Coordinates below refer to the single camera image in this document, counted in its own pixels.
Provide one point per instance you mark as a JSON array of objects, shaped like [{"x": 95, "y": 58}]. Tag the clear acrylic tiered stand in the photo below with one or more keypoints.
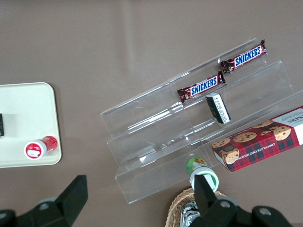
[{"x": 146, "y": 123}]

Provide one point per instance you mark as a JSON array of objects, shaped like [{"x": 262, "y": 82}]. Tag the Snickers chocolate bar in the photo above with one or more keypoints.
[
  {"x": 203, "y": 86},
  {"x": 245, "y": 58}
]

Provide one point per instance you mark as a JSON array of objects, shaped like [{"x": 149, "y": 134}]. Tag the aluminium foil container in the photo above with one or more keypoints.
[{"x": 188, "y": 214}]

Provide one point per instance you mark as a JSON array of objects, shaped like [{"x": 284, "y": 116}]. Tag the beige plastic tray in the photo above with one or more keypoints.
[{"x": 23, "y": 106}]

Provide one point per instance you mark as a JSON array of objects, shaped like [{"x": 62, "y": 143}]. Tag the red can white lid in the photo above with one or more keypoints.
[{"x": 35, "y": 150}]

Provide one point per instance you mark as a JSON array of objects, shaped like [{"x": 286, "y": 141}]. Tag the black white small box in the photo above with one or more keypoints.
[{"x": 217, "y": 108}]

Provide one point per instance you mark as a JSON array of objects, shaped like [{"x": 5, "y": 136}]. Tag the green bottle white cap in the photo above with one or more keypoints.
[{"x": 198, "y": 166}]

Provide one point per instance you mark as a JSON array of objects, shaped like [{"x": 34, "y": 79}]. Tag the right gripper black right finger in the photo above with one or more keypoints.
[{"x": 213, "y": 210}]

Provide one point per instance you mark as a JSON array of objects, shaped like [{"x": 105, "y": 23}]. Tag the small black snack box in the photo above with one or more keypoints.
[{"x": 1, "y": 125}]

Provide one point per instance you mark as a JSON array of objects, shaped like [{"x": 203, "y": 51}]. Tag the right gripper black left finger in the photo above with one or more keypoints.
[{"x": 71, "y": 201}]

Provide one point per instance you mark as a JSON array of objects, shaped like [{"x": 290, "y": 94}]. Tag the red tartan cookie box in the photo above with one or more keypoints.
[{"x": 255, "y": 146}]

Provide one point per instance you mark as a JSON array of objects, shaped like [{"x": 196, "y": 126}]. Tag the light wicker basket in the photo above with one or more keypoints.
[{"x": 175, "y": 210}]

